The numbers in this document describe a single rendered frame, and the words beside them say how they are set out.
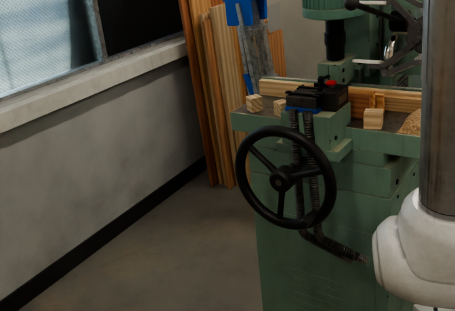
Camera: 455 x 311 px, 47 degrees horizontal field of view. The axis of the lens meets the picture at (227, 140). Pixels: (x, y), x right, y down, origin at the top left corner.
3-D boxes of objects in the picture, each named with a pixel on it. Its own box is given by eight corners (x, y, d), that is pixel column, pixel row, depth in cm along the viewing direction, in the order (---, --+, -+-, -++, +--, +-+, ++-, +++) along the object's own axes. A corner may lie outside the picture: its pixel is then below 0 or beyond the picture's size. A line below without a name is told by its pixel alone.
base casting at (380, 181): (248, 171, 162) (246, 143, 158) (326, 112, 204) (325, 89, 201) (391, 200, 137) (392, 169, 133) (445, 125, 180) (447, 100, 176)
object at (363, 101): (303, 112, 151) (302, 89, 148) (305, 110, 152) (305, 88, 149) (369, 119, 140) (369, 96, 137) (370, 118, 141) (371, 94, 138)
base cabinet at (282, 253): (263, 347, 188) (247, 171, 162) (330, 261, 231) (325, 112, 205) (386, 398, 163) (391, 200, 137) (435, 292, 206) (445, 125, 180)
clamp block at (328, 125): (280, 143, 139) (278, 111, 136) (303, 125, 149) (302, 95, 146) (332, 151, 131) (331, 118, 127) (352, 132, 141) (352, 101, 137)
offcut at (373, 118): (383, 123, 137) (383, 108, 135) (381, 129, 133) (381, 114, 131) (365, 122, 138) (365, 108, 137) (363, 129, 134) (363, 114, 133)
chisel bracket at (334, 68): (317, 91, 151) (316, 63, 148) (337, 78, 161) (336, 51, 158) (341, 94, 147) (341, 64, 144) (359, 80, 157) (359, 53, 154)
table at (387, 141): (212, 141, 153) (210, 122, 150) (265, 108, 175) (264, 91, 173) (425, 178, 119) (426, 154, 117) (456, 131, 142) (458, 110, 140)
